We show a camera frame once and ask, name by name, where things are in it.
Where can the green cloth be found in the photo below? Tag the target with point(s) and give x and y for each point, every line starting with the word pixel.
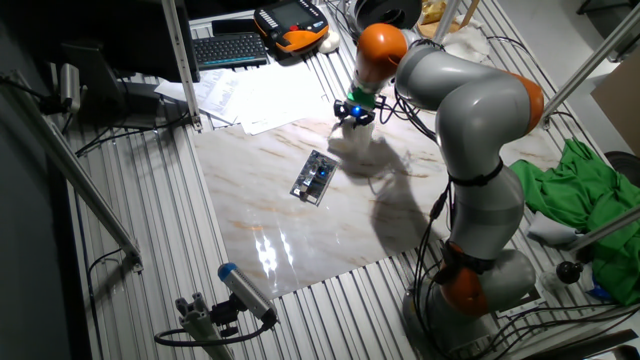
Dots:
pixel 575 195

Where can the black ball knob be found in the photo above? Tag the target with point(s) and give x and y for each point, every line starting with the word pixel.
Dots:
pixel 569 271

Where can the silver camera with blue cap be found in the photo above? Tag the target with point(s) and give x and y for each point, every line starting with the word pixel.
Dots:
pixel 245 290

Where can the black spool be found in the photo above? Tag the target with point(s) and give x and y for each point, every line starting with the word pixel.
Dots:
pixel 390 12

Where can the green wrist adapter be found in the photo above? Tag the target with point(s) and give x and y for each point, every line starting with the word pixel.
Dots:
pixel 361 97

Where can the black keyboard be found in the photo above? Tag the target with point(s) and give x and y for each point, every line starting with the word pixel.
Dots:
pixel 230 50

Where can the small blue circuit board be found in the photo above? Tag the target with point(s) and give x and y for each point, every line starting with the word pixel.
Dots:
pixel 312 180

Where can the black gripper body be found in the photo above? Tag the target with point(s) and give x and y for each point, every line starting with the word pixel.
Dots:
pixel 356 114

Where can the yellow wooden item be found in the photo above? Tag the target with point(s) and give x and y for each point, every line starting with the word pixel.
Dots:
pixel 432 10

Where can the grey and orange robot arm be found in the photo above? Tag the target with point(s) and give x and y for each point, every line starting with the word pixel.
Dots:
pixel 475 110

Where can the black flat device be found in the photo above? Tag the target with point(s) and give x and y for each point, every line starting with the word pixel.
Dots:
pixel 232 26

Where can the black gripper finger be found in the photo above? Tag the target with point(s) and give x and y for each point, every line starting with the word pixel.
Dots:
pixel 341 110
pixel 369 120

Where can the aluminium profile post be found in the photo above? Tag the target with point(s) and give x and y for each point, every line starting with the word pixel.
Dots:
pixel 75 170
pixel 590 65
pixel 610 227
pixel 180 60
pixel 445 20

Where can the small silver camera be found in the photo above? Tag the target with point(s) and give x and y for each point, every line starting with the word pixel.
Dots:
pixel 70 85

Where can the black round object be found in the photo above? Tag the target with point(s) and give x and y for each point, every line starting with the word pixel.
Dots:
pixel 627 167

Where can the white cloth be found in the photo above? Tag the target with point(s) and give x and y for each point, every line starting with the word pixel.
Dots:
pixel 467 45

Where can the grey cloth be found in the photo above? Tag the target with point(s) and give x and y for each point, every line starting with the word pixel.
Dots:
pixel 550 230

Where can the black monitor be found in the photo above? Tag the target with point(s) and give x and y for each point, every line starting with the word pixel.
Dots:
pixel 145 35

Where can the printed paper sheet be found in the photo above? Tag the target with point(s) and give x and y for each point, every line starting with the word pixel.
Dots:
pixel 210 92

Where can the white paper sheet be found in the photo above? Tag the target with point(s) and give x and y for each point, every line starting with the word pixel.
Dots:
pixel 285 95

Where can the brown cardboard box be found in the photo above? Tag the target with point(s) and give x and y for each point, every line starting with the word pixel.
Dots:
pixel 622 105

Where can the black camera bracket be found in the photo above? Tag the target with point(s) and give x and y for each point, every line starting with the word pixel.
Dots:
pixel 225 315

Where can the marble pattern board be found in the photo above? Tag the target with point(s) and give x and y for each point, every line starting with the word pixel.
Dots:
pixel 280 215

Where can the short aluminium profile stub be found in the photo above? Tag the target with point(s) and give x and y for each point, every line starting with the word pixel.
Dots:
pixel 200 325

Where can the black monitor stand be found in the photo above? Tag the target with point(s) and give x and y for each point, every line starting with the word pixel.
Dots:
pixel 100 80

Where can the orange black teach pendant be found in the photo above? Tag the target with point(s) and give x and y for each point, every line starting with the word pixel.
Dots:
pixel 295 25

